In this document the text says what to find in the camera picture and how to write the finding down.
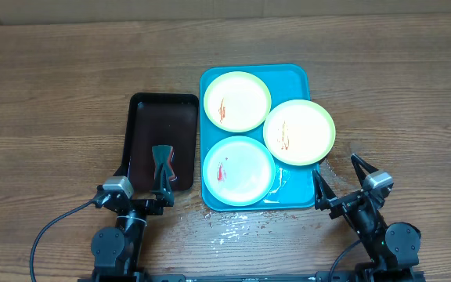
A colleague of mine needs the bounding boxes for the green and orange sponge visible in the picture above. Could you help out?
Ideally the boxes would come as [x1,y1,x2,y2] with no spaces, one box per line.
[152,145,176,182]

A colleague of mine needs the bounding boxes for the black rectangular tray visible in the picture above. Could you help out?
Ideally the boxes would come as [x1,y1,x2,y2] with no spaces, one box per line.
[114,92,199,193]

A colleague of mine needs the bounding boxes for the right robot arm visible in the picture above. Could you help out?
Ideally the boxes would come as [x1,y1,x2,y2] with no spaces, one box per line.
[312,154,425,282]

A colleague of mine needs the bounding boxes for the teal plastic tray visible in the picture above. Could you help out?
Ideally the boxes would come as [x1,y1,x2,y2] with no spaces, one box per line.
[200,63,319,212]

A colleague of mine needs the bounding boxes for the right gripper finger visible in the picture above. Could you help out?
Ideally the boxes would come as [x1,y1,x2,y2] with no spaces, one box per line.
[351,154,378,186]
[312,170,337,210]

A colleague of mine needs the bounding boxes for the green plate top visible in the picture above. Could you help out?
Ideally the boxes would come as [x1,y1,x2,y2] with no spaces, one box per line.
[204,71,272,132]

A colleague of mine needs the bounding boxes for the light blue plate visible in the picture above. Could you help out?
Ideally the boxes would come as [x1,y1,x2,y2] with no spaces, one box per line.
[202,136,276,207]

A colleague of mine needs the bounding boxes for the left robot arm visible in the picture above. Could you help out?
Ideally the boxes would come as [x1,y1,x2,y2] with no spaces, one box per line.
[91,164,174,281]

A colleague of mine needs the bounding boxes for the green plate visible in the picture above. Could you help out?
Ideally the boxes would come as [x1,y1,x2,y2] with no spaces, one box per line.
[204,71,272,132]
[263,99,336,166]

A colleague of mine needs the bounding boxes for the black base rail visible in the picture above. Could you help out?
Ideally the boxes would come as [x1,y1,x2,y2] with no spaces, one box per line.
[77,269,426,282]

